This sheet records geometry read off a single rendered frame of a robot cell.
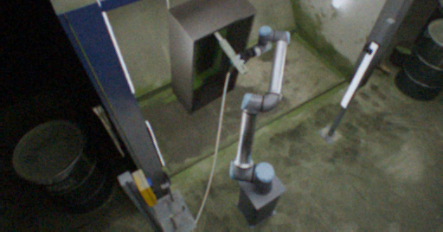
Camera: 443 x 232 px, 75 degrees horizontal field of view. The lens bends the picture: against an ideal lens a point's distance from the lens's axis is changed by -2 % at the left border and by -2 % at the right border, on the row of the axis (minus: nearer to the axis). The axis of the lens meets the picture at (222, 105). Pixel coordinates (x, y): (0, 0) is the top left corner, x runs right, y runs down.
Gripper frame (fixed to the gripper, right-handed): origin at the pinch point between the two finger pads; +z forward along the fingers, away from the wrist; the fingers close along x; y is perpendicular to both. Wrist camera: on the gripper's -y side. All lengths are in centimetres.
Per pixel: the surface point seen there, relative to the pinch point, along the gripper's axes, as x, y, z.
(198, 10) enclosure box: 46.5, -7.4, 2.3
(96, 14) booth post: 32, -73, 83
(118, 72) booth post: 18, -39, 83
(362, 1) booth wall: -5, 30, -195
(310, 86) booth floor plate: -47, 128, -145
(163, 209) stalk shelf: -59, 46, 96
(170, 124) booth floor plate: 13, 157, 31
